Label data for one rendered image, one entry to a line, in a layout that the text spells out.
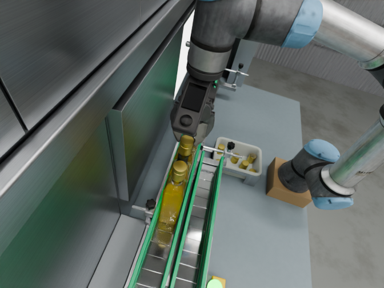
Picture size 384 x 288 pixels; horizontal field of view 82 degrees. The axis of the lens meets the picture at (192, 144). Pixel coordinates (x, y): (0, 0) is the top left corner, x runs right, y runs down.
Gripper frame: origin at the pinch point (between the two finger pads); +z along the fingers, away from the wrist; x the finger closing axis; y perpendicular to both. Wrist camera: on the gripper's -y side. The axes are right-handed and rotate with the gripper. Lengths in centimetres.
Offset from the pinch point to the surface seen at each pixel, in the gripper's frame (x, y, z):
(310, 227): -110, 55, 118
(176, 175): 0.2, -7.5, 4.0
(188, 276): -10.3, -21.6, 30.5
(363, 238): -155, 58, 118
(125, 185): 12.5, -9.5, 11.8
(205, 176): -9.5, 13.0, 30.5
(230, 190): -23, 19, 44
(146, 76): 11.8, 2.9, -13.3
